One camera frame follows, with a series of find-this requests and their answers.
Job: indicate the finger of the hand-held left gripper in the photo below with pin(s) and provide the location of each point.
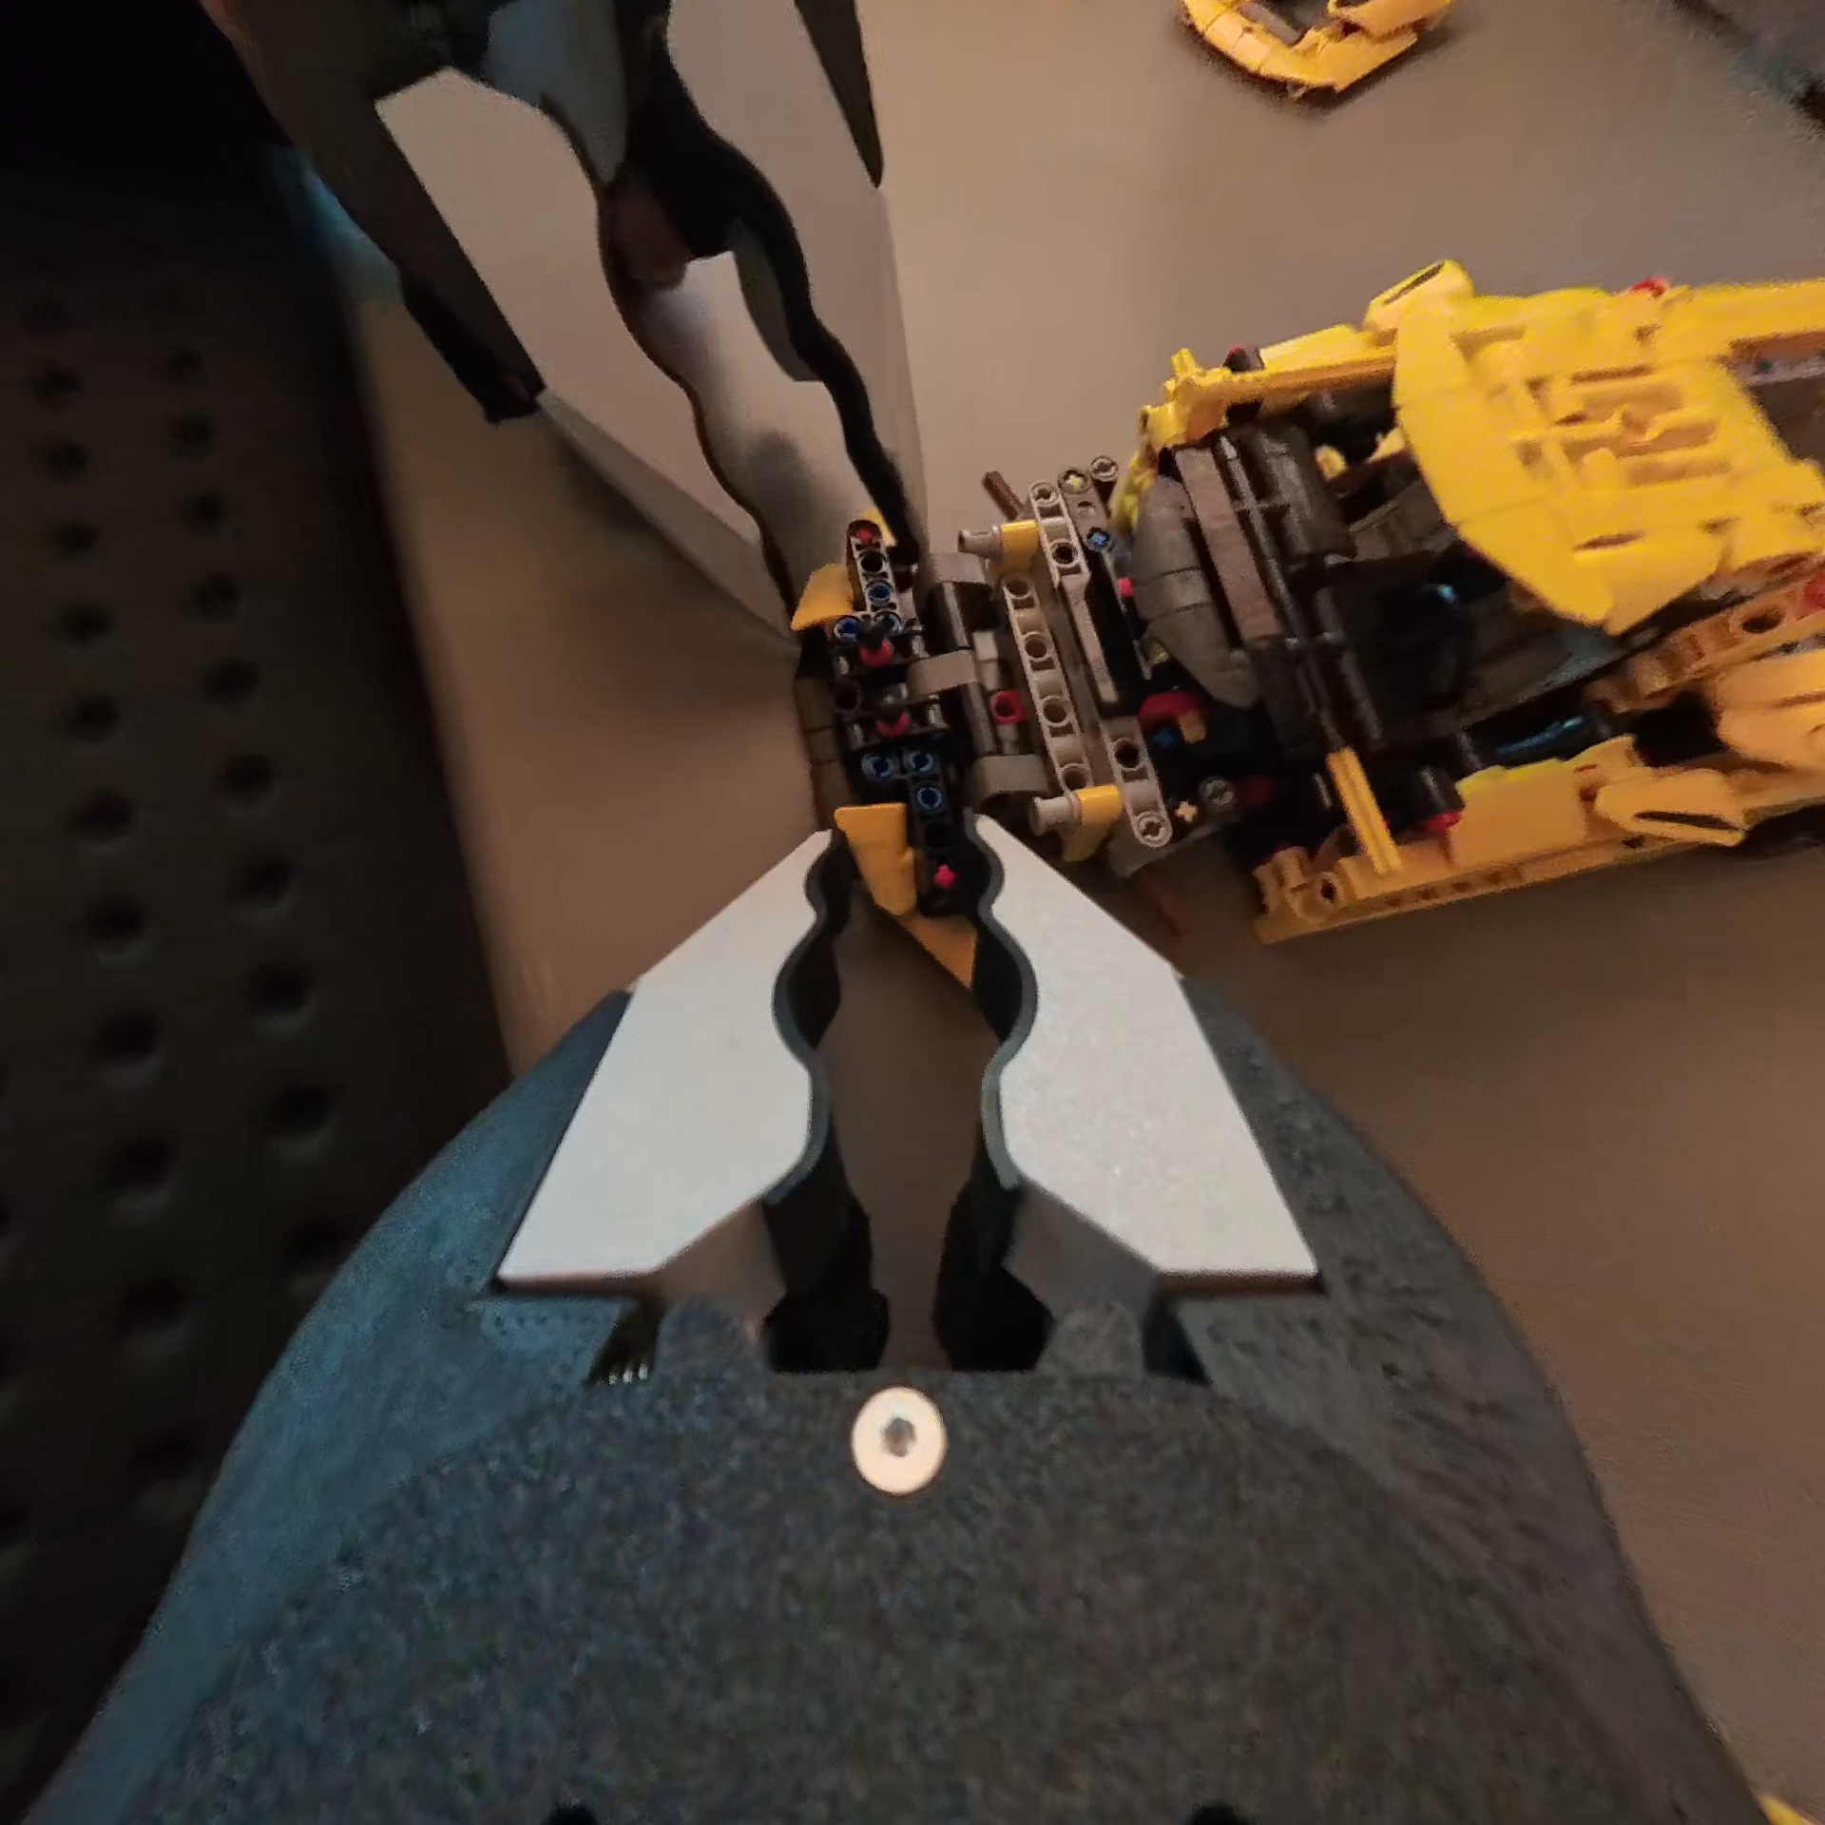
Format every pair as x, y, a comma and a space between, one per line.
528, 242
840, 285

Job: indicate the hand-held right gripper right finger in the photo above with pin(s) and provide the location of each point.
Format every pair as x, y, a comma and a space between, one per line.
1140, 1125

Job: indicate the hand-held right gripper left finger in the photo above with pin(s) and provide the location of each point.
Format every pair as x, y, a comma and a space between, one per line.
669, 1125

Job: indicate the yellow toy brick car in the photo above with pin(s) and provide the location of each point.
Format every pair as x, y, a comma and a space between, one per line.
1568, 429

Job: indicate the yellow toy car hood panel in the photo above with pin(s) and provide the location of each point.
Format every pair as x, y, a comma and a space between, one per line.
1283, 51

